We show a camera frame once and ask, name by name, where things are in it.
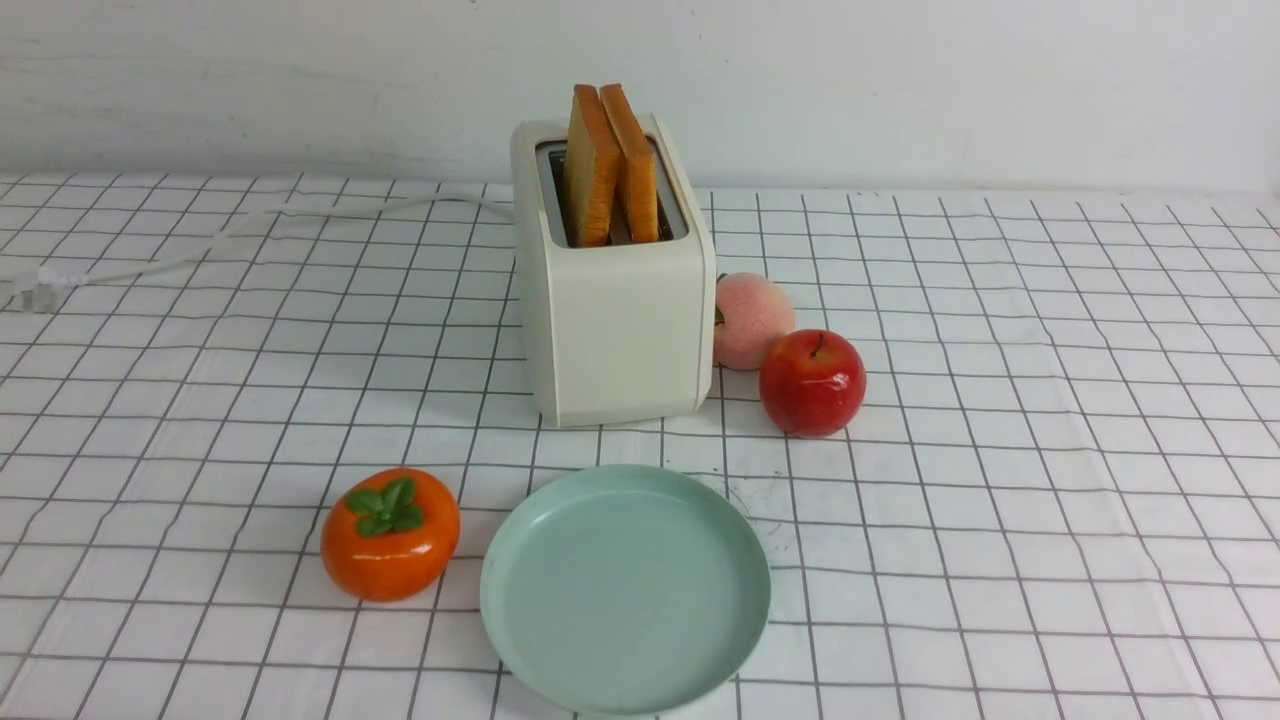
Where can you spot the cream white toaster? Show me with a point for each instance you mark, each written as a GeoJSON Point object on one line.
{"type": "Point", "coordinates": [623, 332]}

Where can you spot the orange persimmon with green leaf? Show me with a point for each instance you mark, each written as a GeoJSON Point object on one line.
{"type": "Point", "coordinates": [391, 535]}

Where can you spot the pink peach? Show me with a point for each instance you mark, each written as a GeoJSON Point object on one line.
{"type": "Point", "coordinates": [752, 313]}

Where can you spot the pale green round plate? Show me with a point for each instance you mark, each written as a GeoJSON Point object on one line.
{"type": "Point", "coordinates": [625, 591]}

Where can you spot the toasted bread slice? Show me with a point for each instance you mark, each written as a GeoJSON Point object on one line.
{"type": "Point", "coordinates": [637, 181]}
{"type": "Point", "coordinates": [591, 167]}

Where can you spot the red apple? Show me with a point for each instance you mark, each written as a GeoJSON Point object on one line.
{"type": "Point", "coordinates": [812, 383]}

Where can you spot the white grid tablecloth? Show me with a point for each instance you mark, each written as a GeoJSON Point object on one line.
{"type": "Point", "coordinates": [1060, 501]}

